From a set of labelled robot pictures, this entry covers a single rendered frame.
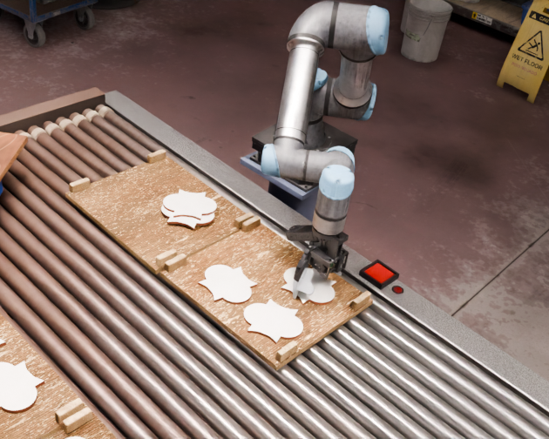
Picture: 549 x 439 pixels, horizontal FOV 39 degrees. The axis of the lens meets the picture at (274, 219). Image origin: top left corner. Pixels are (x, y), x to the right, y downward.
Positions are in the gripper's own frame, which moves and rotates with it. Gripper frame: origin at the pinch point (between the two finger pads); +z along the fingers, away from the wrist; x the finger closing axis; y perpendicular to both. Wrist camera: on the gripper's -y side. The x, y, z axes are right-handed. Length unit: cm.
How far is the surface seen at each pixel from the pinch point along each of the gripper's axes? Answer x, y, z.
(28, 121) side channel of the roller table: -12, -108, 2
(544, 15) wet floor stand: 350, -107, 44
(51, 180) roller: -23, -79, 3
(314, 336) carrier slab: -12.0, 12.7, 0.4
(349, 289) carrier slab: 7.4, 7.2, 0.5
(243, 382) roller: -33.5, 11.3, 2.0
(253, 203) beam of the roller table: 16.2, -36.2, 3.0
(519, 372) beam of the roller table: 19, 51, 2
